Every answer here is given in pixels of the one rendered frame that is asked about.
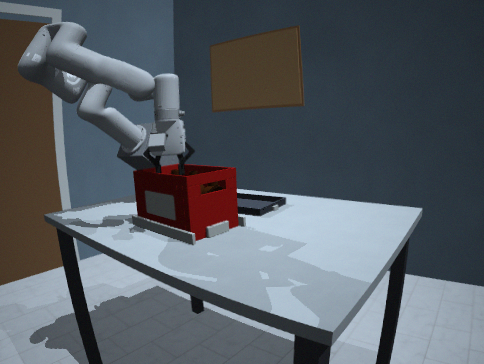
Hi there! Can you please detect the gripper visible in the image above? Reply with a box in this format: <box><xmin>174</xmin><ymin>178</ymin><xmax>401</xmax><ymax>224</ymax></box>
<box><xmin>143</xmin><ymin>119</ymin><xmax>195</xmax><ymax>176</ymax></box>

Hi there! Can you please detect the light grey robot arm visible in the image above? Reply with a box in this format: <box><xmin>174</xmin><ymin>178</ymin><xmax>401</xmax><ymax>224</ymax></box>
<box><xmin>18</xmin><ymin>22</ymin><xmax>185</xmax><ymax>153</ymax></box>

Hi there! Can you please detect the red plastic crate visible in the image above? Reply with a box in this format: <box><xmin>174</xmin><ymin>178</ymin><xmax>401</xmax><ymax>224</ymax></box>
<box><xmin>134</xmin><ymin>164</ymin><xmax>239</xmax><ymax>241</ymax></box>

